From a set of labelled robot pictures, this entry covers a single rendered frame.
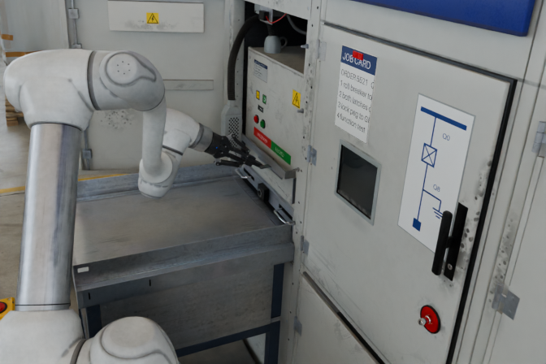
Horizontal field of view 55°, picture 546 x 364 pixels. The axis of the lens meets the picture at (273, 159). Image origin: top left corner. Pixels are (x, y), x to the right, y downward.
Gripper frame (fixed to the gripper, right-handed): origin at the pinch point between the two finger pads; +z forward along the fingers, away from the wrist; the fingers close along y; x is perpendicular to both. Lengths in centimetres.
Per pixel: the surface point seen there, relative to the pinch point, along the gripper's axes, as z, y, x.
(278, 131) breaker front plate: 0.0, -14.5, 4.4
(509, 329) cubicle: -7, -12, 112
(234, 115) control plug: -5.6, -9.8, -19.4
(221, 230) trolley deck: -5.0, 24.0, 12.3
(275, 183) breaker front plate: 10.2, 3.1, 4.2
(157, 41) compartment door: -38, -20, -45
